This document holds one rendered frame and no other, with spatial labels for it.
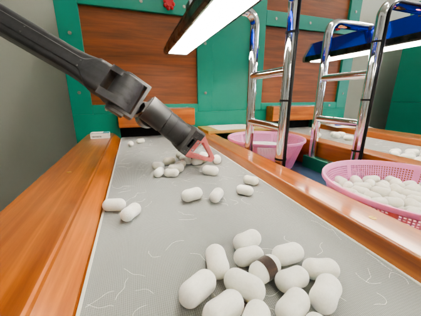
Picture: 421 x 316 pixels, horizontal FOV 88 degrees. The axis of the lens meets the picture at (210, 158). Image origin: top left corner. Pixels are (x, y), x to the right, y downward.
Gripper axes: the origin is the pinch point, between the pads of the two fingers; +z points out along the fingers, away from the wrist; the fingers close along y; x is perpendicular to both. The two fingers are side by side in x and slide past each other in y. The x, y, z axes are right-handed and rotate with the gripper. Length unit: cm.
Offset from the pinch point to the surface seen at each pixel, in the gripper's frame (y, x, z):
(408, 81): 106, -192, 172
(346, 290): -39.3, 2.2, 0.6
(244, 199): -19.9, 2.1, 0.6
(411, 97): 100, -180, 183
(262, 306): -39.5, 6.7, -7.5
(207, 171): -7.5, 2.8, -2.0
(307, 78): 46, -64, 37
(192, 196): -18.5, 7.0, -6.9
